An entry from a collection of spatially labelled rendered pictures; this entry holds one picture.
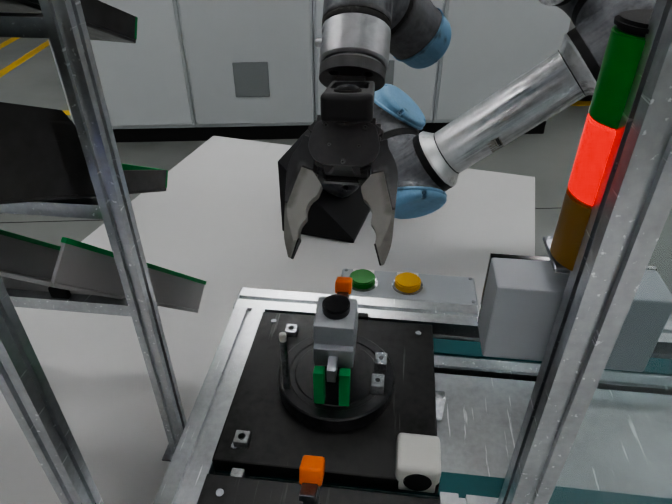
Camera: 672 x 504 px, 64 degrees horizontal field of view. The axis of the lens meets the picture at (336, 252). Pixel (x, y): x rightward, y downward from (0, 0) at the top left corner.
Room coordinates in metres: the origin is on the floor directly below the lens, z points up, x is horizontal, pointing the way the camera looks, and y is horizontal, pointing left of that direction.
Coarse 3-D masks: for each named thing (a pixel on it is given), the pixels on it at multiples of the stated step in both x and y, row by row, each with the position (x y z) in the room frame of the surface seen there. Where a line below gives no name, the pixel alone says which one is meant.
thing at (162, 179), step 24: (0, 120) 0.37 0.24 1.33; (24, 120) 0.39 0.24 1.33; (48, 120) 0.41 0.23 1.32; (0, 144) 0.36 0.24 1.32; (24, 144) 0.38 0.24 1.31; (48, 144) 0.40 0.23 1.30; (72, 144) 0.42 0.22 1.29; (0, 168) 0.35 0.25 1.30; (24, 168) 0.37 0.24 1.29; (48, 168) 0.39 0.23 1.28; (72, 168) 0.42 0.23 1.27; (144, 168) 0.55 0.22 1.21; (0, 192) 0.35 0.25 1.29; (24, 192) 0.37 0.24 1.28; (48, 192) 0.39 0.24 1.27; (72, 192) 0.41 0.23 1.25; (144, 192) 0.50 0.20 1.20
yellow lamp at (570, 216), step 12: (564, 204) 0.31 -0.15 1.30; (576, 204) 0.29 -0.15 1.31; (564, 216) 0.30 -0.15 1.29; (576, 216) 0.29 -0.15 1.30; (588, 216) 0.29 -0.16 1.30; (564, 228) 0.30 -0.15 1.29; (576, 228) 0.29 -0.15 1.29; (552, 240) 0.31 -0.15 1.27; (564, 240) 0.30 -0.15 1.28; (576, 240) 0.29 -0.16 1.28; (552, 252) 0.30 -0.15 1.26; (564, 252) 0.29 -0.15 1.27; (576, 252) 0.29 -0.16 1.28; (564, 264) 0.29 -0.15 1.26
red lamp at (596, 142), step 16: (592, 128) 0.30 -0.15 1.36; (608, 128) 0.29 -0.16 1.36; (592, 144) 0.30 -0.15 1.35; (608, 144) 0.29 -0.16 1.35; (576, 160) 0.31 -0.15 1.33; (592, 160) 0.29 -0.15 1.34; (576, 176) 0.30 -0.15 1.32; (592, 176) 0.29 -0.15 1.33; (576, 192) 0.30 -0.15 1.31; (592, 192) 0.29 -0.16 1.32
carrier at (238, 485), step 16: (208, 480) 0.31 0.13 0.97; (224, 480) 0.31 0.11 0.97; (240, 480) 0.31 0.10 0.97; (256, 480) 0.31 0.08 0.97; (208, 496) 0.30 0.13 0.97; (224, 496) 0.30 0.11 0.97; (240, 496) 0.30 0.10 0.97; (256, 496) 0.30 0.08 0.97; (272, 496) 0.30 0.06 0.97; (288, 496) 0.30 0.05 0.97; (320, 496) 0.30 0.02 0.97; (336, 496) 0.30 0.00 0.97; (352, 496) 0.30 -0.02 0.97; (368, 496) 0.30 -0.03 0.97; (384, 496) 0.30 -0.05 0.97; (400, 496) 0.30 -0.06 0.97
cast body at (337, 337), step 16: (320, 304) 0.45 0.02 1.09; (336, 304) 0.43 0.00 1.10; (352, 304) 0.45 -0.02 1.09; (320, 320) 0.42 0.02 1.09; (336, 320) 0.42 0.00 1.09; (352, 320) 0.42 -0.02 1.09; (320, 336) 0.42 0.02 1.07; (336, 336) 0.41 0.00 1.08; (352, 336) 0.41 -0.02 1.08; (320, 352) 0.41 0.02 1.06; (336, 352) 0.41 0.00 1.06; (352, 352) 0.41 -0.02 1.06; (336, 368) 0.40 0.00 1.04
